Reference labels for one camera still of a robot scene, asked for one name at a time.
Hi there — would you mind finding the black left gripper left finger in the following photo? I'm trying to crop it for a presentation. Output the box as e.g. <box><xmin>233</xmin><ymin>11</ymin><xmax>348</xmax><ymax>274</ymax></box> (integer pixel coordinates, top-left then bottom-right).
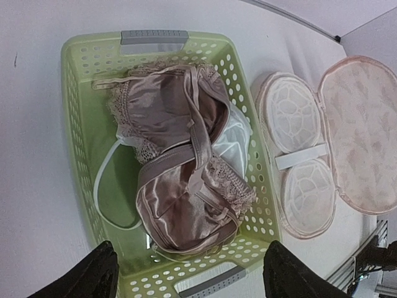
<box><xmin>31</xmin><ymin>240</ymin><xmax>119</xmax><ymax>298</ymax></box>

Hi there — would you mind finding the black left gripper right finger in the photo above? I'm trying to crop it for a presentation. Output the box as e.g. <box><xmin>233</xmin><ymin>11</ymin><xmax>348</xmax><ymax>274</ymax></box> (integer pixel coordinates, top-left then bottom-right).
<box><xmin>262</xmin><ymin>241</ymin><xmax>347</xmax><ymax>298</ymax></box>

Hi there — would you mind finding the green perforated plastic basket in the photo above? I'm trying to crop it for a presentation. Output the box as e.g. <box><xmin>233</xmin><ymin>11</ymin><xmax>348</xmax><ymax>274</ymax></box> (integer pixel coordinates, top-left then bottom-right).
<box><xmin>61</xmin><ymin>32</ymin><xmax>281</xmax><ymax>297</ymax></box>

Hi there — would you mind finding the floral mesh laundry bag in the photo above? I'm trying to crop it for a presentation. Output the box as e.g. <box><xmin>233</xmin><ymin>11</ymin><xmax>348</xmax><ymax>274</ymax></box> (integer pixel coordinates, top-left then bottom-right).
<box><xmin>255</xmin><ymin>56</ymin><xmax>396</xmax><ymax>239</ymax></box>

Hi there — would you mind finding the white satin bra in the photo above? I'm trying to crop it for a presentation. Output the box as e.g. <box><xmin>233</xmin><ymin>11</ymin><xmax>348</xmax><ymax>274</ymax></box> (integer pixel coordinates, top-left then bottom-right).
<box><xmin>92</xmin><ymin>104</ymin><xmax>252</xmax><ymax>264</ymax></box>

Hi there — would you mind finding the pink satin lace bra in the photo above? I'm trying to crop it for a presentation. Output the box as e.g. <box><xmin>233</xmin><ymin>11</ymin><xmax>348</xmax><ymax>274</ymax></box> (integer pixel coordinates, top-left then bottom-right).
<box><xmin>92</xmin><ymin>62</ymin><xmax>256</xmax><ymax>255</ymax></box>

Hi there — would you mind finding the aluminium table edge rail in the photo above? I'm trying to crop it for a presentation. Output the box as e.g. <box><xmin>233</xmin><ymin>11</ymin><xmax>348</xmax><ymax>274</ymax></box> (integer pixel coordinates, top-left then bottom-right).
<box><xmin>254</xmin><ymin>0</ymin><xmax>342</xmax><ymax>43</ymax></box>

